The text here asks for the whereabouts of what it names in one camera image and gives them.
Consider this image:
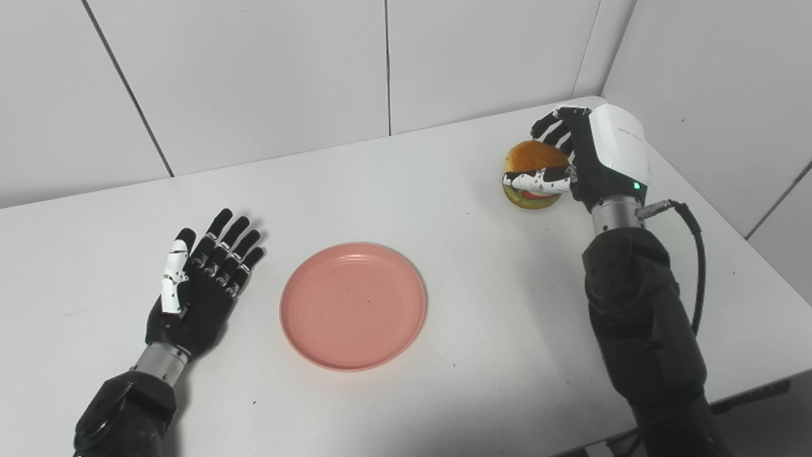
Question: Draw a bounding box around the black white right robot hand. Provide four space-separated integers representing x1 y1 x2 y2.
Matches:
502 103 650 213

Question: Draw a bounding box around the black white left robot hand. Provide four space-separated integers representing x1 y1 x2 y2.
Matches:
145 208 266 361

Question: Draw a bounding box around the toy hamburger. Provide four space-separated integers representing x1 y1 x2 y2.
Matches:
502 140 570 211

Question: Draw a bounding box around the pink round plate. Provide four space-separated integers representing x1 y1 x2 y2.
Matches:
280 242 428 372

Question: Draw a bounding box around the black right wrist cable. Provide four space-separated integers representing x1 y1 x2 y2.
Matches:
636 199 707 337

